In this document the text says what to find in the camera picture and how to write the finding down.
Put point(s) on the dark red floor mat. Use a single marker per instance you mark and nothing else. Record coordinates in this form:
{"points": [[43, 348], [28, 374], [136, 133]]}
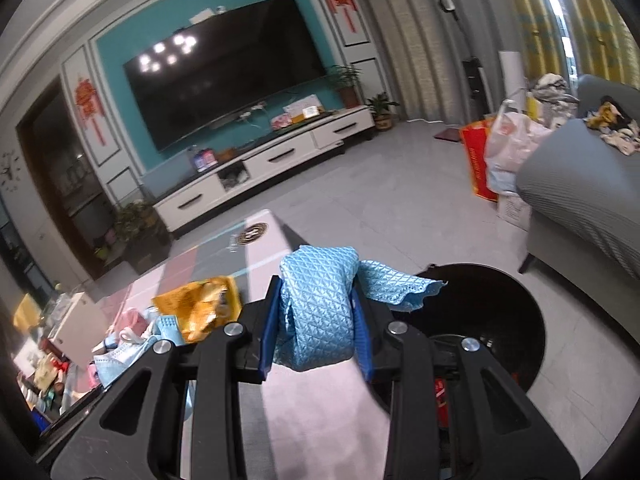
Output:
{"points": [[447, 135]]}

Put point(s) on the blue face mask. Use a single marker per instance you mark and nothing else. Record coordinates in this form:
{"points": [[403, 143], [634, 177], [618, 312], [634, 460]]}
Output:
{"points": [[122, 360]]}

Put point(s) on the yellow curtain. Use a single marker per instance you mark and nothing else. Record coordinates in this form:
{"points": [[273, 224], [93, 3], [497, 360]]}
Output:
{"points": [[595, 15]]}

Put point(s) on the cardboard box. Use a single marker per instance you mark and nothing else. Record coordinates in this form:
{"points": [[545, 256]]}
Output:
{"points": [[515, 212]]}

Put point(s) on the grey and white clothes pile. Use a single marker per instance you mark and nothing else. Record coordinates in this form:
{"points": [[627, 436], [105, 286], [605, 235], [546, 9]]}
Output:
{"points": [[552, 92]]}

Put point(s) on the white television cabinet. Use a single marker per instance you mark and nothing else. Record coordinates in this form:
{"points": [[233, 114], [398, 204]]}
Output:
{"points": [[280, 155]]}

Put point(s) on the red shopping bag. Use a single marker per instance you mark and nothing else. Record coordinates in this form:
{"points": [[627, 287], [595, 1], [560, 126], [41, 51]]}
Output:
{"points": [[475, 160]]}

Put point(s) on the blue quilted cloth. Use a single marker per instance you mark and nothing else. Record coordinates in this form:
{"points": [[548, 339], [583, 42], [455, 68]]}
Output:
{"points": [[315, 305]]}

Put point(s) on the blue box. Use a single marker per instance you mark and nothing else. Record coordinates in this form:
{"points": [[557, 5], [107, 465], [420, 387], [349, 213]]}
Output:
{"points": [[202, 159]]}

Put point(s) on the grey sofa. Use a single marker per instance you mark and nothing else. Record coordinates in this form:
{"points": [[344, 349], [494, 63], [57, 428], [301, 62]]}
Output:
{"points": [[580, 185]]}

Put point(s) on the large black television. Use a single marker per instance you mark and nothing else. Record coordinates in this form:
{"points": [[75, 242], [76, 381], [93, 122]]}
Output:
{"points": [[225, 70]]}

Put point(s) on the white desk calendar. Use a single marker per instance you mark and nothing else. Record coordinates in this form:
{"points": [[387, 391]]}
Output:
{"points": [[302, 107]]}

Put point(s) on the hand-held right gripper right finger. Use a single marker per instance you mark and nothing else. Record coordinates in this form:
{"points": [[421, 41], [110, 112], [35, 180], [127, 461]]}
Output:
{"points": [[362, 347]]}

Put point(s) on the white plastic bag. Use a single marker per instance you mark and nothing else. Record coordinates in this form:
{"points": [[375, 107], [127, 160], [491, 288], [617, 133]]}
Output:
{"points": [[510, 145]]}

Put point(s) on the orange snack bag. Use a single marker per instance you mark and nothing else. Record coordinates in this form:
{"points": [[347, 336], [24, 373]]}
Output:
{"points": [[200, 305]]}

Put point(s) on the glass fish tank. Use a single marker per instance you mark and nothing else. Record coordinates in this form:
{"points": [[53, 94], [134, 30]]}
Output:
{"points": [[165, 177]]}

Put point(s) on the pink box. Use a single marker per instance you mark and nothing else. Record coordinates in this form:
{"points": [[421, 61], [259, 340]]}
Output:
{"points": [[281, 120]]}

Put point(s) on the black floor lamp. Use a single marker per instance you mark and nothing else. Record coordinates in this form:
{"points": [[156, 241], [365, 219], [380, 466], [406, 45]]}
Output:
{"points": [[474, 80]]}

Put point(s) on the clothes pile with yellow toy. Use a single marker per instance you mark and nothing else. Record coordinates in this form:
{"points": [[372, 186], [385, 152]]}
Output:
{"points": [[617, 125]]}

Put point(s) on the large leafy potted plant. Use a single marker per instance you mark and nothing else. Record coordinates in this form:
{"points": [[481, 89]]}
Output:
{"points": [[135, 225]]}

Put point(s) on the potted plant in patterned pot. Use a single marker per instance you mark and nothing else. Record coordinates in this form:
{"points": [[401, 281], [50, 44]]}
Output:
{"points": [[382, 110]]}

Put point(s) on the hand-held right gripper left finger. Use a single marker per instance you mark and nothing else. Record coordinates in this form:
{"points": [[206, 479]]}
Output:
{"points": [[265, 340]]}

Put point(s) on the potted plant in brown pot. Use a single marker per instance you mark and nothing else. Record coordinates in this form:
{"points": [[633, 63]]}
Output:
{"points": [[345, 80]]}

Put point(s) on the black round trash bin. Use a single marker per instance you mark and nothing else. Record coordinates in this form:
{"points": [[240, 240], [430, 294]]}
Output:
{"points": [[490, 310]]}

